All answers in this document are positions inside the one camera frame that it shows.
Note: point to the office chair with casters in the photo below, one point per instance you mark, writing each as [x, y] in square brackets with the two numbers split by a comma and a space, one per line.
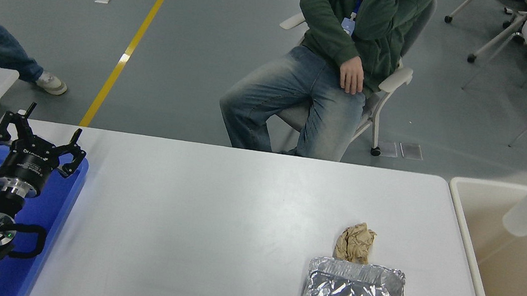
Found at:
[500, 39]

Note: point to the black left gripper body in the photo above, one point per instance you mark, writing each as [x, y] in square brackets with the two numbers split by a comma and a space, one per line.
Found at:
[27, 164]

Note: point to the seated person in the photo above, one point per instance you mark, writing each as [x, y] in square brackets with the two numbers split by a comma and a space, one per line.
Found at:
[301, 82]

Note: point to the seated person's right hand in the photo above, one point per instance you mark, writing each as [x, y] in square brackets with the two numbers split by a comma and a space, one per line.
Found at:
[352, 76]

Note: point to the white chair with armrests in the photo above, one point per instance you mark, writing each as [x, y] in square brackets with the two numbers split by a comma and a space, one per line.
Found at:
[395, 78]

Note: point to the crumpled tan paper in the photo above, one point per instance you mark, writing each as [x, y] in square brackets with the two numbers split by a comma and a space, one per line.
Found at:
[356, 244]

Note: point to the clear floor plate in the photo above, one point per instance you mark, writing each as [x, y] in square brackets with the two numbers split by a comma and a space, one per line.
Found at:
[411, 150]
[389, 149]

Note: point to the blue plastic tray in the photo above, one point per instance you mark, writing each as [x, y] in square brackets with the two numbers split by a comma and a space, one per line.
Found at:
[53, 223]

